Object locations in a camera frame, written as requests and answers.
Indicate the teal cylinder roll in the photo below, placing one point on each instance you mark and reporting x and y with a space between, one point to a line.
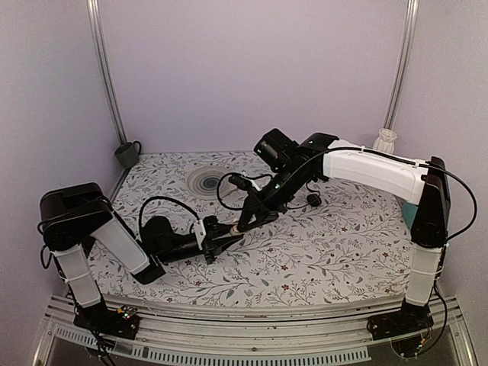
409 212

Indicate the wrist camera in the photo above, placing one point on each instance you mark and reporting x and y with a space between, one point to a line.
200 232
245 183

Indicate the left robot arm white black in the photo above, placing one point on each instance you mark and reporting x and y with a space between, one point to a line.
73 217

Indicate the floral patterned table mat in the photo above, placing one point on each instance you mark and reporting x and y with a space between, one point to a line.
353 247

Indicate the white earbuds charging case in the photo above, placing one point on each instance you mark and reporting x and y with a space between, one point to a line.
234 231

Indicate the left aluminium frame post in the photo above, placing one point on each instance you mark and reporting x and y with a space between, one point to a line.
94 18

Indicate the aluminium frame post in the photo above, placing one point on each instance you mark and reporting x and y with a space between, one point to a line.
94 18
406 46

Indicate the white ribbed vase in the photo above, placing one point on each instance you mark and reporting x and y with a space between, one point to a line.
385 142

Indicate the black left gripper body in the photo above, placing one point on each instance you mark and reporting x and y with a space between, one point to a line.
209 248

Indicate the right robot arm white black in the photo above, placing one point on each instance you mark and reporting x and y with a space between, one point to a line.
323 156

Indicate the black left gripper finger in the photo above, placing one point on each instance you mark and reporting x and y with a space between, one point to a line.
220 230
222 244

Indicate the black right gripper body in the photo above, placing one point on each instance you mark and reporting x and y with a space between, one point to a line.
284 178

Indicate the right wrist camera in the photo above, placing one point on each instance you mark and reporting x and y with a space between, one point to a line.
245 183

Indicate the swirl patterned shallow plate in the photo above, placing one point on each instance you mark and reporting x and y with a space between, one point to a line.
202 182

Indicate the black earbud case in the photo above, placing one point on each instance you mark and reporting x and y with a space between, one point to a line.
314 200

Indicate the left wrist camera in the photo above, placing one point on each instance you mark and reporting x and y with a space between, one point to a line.
200 232

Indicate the right aluminium frame post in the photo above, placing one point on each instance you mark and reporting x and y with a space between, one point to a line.
406 46

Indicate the grey mug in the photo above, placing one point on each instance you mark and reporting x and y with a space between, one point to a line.
128 154

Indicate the aluminium front rail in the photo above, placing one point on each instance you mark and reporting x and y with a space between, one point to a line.
333 334

